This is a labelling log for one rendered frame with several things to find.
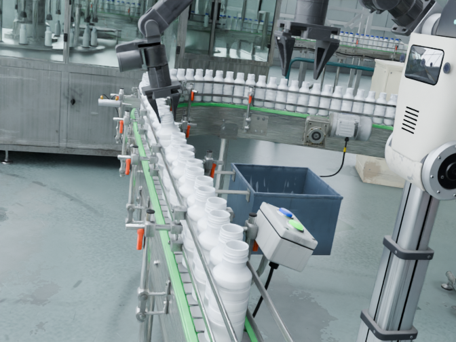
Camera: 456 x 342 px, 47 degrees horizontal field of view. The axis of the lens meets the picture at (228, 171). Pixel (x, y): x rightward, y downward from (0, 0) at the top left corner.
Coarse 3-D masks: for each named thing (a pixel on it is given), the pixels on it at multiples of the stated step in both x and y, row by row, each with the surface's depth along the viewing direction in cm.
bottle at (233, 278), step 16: (224, 256) 77; (240, 256) 76; (224, 272) 77; (240, 272) 77; (224, 288) 77; (240, 288) 77; (208, 304) 80; (224, 304) 77; (240, 304) 78; (240, 320) 79; (224, 336) 79; (240, 336) 80
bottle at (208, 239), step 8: (208, 216) 88; (216, 216) 87; (224, 216) 90; (208, 224) 88; (216, 224) 87; (208, 232) 88; (216, 232) 88; (200, 240) 89; (208, 240) 88; (216, 240) 87; (208, 248) 88; (208, 256) 88; (200, 264) 89; (200, 272) 89; (200, 280) 90; (200, 288) 90
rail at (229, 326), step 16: (160, 176) 140; (176, 192) 112; (192, 272) 92; (208, 272) 79; (272, 304) 73; (208, 320) 79; (224, 320) 69; (208, 336) 77; (256, 336) 78; (288, 336) 66
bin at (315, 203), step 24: (240, 168) 196; (264, 168) 198; (288, 168) 200; (216, 192) 168; (240, 192) 171; (264, 192) 201; (288, 192) 204; (312, 192) 197; (336, 192) 178; (240, 216) 180; (312, 216) 174; (336, 216) 176
